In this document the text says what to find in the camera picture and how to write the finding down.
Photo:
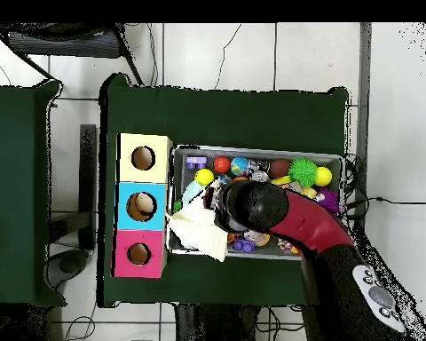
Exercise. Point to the cream waffle cloth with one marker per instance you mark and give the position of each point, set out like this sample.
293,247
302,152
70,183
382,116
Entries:
198,231

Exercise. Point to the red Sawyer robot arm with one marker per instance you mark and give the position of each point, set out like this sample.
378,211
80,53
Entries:
316,223

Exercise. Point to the clear mesh bin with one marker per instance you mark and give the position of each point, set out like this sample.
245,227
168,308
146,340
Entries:
179,176

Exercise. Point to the wooden box with three holes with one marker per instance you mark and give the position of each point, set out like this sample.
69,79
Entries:
124,220

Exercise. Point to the yellow plastic ball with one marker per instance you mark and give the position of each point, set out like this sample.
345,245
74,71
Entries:
204,177
323,176

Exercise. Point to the red-orange ball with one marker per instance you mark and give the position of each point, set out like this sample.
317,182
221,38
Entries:
222,164

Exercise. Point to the purple toy building block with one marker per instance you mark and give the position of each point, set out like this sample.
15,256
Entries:
195,162
243,245

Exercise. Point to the blue globe ball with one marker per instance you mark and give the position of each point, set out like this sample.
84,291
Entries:
239,166

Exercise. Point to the brown toy football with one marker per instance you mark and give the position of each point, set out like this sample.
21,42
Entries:
278,168

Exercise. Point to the dark green table cloth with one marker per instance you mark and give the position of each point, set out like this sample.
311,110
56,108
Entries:
234,117

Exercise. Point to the green spiky rubber ball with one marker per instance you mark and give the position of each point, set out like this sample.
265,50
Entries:
302,172

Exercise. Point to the purple spiky monster toy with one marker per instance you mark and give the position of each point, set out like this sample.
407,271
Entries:
328,200

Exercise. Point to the black upright panel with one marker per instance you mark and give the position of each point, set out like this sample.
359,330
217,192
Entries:
88,177

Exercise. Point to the dark round floor base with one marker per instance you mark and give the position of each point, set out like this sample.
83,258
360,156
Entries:
69,264

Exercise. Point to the green cloth side table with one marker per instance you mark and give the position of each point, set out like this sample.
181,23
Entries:
17,177

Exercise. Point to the black office chair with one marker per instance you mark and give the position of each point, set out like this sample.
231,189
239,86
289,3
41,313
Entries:
64,44

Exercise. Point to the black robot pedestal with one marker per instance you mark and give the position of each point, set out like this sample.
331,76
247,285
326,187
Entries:
213,326

